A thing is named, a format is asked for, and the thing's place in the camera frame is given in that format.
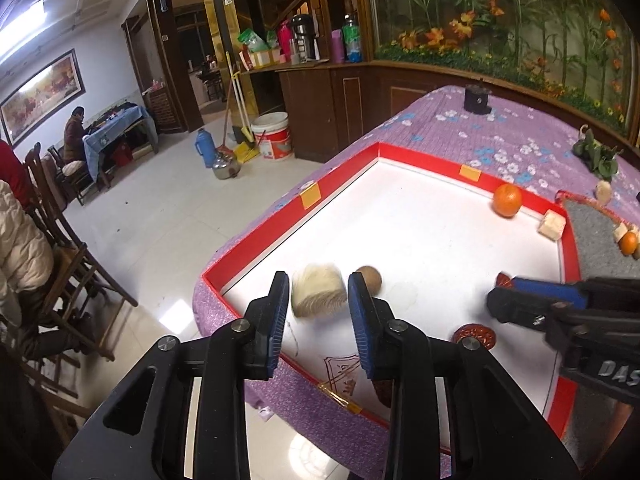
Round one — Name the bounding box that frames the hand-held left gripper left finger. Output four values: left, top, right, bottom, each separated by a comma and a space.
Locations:
52, 271, 291, 480

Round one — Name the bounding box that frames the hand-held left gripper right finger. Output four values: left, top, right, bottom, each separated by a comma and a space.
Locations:
347, 271, 581, 480

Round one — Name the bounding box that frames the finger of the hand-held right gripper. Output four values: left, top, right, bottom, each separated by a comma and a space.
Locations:
510, 276, 588, 311
487, 286, 558, 335

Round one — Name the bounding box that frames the red box white inside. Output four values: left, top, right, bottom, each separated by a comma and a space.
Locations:
201, 141, 583, 441

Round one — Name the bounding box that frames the brown round fruit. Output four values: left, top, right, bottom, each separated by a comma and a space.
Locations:
356, 265, 383, 295

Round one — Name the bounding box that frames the grey felt mat red trim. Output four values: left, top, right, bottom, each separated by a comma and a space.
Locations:
556, 190, 640, 466

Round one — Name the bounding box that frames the green artificial leafy plant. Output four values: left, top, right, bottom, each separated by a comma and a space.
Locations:
572, 125, 625, 181

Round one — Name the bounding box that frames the metal kettle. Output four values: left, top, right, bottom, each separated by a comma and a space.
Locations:
212, 152, 242, 180

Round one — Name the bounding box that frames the yellow dustpan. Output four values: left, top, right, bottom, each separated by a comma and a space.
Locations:
234, 141, 261, 164

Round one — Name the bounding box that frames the white plastic bucket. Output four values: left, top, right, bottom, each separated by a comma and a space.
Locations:
251, 112, 293, 161

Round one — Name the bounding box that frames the purple floral tablecloth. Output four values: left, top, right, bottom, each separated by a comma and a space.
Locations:
192, 85, 640, 466

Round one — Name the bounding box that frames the blue thermos flask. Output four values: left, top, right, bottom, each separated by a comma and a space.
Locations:
194, 128, 217, 169

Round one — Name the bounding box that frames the black block holder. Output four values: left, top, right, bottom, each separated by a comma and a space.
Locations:
463, 80, 493, 115

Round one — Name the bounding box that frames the wooden chair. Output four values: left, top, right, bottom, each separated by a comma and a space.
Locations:
24, 142, 139, 361

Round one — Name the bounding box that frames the table with blue cloth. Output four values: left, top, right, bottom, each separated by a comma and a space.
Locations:
83, 104, 161, 188

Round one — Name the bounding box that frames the pink bottle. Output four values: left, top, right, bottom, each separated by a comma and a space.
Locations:
277, 21, 293, 63

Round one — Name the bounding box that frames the glass display with artificial flowers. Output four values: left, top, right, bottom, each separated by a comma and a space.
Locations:
365, 0, 640, 133

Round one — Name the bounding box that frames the green plastic bottle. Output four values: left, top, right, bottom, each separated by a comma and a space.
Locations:
344, 17, 363, 64

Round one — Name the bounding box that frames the green packet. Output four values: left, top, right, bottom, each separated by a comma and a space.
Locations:
237, 29, 266, 53

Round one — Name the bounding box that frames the ceiling tube light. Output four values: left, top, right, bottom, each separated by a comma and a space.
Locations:
0, 0, 46, 51

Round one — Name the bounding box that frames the broom with pale handle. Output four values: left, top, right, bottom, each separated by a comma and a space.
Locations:
225, 52, 256, 146

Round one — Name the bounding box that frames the framed wall painting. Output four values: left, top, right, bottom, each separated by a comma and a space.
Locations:
0, 49, 90, 148

